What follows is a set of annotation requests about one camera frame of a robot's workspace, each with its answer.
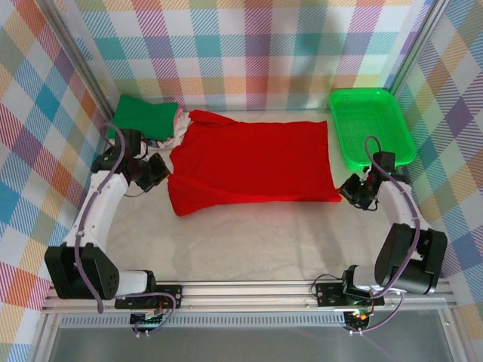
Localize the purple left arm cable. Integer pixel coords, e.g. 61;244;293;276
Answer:
73;126;179;337

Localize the aluminium frame post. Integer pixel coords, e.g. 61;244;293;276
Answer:
47;0;116;121
388;0;452;97

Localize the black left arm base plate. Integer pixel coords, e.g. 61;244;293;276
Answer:
115;285;184;311

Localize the stack of folded clothes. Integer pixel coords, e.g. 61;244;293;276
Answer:
145;109;194;151

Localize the red t-shirt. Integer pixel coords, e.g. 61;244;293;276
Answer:
167;109;343;217

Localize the green plastic basket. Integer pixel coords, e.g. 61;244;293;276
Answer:
327;87;418;173

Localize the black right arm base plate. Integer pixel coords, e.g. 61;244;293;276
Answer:
315;282;386;307

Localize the controller circuit board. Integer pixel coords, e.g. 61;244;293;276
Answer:
130;312;167;327
345;308;373;329

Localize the left controller circuit board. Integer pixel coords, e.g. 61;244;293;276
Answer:
130;312;167;327

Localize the grey slotted cable duct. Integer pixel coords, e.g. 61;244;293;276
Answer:
60;315;348;327

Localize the right controller circuit board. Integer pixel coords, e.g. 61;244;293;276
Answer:
345;308;373;329

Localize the aluminium cross rail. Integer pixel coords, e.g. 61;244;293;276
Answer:
41;281;457;314

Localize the green folded t-shirt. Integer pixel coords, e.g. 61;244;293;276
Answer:
105;94;178;143

